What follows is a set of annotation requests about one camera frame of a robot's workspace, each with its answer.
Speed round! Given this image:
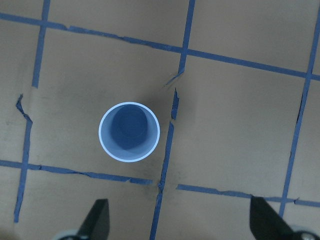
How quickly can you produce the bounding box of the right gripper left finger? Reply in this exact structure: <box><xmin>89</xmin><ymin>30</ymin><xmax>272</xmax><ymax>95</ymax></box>
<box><xmin>76</xmin><ymin>198</ymin><xmax>110</xmax><ymax>240</ymax></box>

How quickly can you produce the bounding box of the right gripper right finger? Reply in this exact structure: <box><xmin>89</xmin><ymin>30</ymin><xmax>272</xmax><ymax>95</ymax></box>
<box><xmin>249</xmin><ymin>196</ymin><xmax>294</xmax><ymax>240</ymax></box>

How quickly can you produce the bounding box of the blue cup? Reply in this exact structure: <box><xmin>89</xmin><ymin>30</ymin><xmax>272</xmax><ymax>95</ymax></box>
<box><xmin>98</xmin><ymin>102</ymin><xmax>161</xmax><ymax>163</ymax></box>

